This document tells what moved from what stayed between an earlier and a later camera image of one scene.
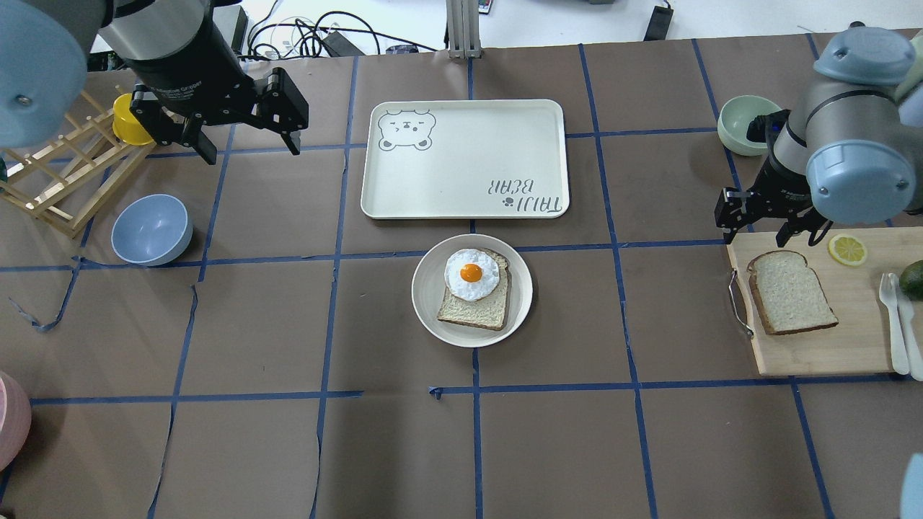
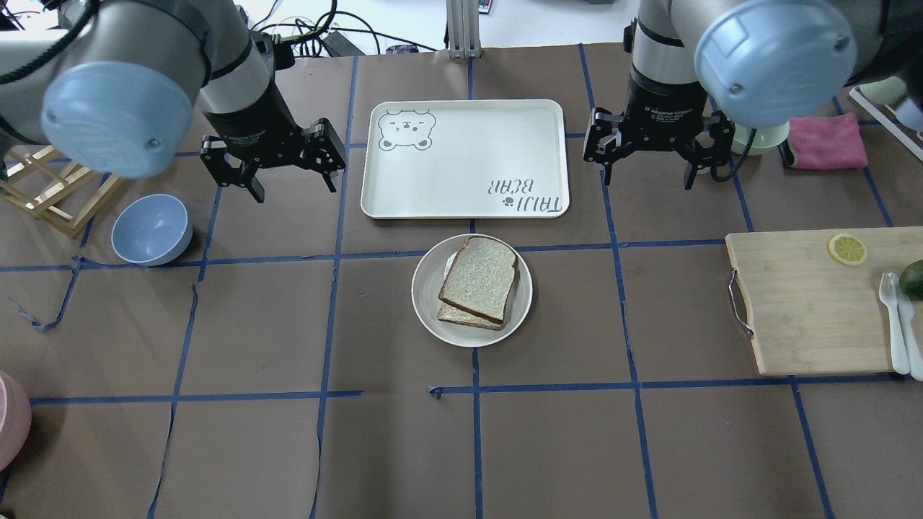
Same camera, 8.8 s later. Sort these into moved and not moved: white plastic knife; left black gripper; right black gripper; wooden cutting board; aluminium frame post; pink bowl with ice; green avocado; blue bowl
Moved: left black gripper; right black gripper
Not moved: wooden cutting board; aluminium frame post; green avocado; pink bowl with ice; white plastic knife; blue bowl
